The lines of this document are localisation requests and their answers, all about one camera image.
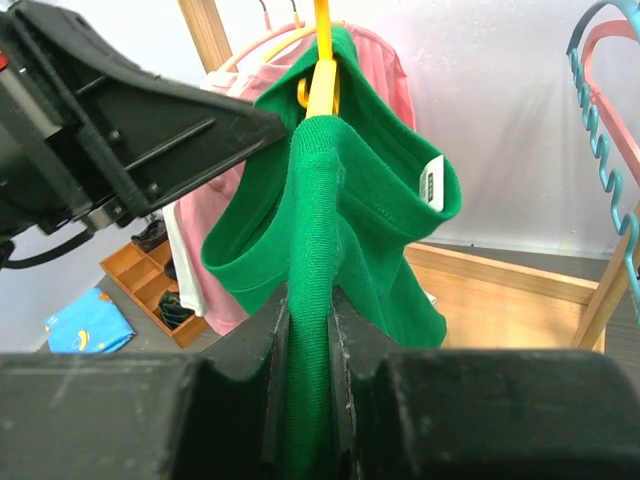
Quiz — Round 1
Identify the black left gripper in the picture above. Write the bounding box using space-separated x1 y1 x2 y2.
1 1 286 235

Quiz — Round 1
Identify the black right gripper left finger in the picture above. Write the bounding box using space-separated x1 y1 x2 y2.
1 286 290 479

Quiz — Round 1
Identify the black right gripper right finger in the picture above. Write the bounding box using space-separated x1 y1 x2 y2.
327 289 639 479

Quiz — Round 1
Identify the pink t shirt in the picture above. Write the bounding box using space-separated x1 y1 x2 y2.
201 24 416 335

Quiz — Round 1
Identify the yellow plastic hanger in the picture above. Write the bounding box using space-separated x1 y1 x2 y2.
297 0 340 118

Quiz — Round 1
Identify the green t shirt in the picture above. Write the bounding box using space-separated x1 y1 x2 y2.
219 27 461 479

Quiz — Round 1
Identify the light blue metal-hook hanger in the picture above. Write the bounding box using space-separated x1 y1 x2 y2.
566 1 639 310

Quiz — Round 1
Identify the pink plastic hanger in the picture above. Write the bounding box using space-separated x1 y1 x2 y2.
581 18 639 178

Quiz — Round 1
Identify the orange plastic hanger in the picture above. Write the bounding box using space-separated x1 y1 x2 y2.
260 0 344 63

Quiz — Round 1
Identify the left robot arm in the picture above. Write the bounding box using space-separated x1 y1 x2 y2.
1 1 285 270

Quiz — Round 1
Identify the pink hanger of white shirt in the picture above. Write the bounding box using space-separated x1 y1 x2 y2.
217 0 305 72

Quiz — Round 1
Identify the white t shirt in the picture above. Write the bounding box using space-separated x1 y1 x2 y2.
162 69 241 317

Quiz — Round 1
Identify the blue folded cloth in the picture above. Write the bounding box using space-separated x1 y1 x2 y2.
44 288 136 354

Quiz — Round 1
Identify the dark rolled sock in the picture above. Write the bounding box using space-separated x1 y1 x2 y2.
158 290 194 330
131 220 168 253

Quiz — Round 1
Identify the wooden clothes rack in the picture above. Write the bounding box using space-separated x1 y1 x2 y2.
177 0 640 351

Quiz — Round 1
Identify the orange wooden compartment tray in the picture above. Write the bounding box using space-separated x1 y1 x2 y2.
100 241 209 348

